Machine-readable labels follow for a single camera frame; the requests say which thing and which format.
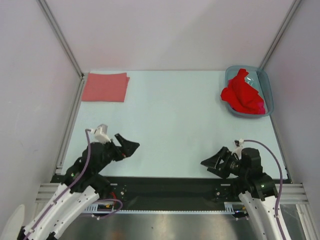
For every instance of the aluminium corner post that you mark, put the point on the aluminium corner post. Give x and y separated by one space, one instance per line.
55 27
293 9

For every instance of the grey slotted cable duct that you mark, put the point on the grey slotted cable duct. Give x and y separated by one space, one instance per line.
104 209

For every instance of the left aluminium corner post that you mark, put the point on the left aluminium corner post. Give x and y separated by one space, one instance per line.
55 27

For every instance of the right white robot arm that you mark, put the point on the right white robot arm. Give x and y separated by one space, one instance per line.
254 188

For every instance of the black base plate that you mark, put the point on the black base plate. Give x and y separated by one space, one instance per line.
148 192

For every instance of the magenta pink garment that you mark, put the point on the magenta pink garment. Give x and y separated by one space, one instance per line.
261 108

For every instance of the salmon pink t shirt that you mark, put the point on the salmon pink t shirt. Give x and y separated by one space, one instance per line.
105 88

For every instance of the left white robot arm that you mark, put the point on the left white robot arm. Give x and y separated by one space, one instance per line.
81 186

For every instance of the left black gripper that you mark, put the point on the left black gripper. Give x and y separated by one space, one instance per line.
128 148

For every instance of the right aluminium corner post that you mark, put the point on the right aluminium corner post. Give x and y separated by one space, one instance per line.
293 9

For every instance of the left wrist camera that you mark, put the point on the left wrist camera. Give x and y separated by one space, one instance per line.
100 133

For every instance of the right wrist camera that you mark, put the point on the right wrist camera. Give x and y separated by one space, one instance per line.
238 146

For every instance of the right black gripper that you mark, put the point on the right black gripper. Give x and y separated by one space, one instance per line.
213 161

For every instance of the clear blue plastic bin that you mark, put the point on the clear blue plastic bin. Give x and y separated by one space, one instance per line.
259 80

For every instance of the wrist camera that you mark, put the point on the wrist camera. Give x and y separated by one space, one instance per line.
100 133
238 146

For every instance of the bright red t shirt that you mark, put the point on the bright red t shirt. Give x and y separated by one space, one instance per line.
240 95

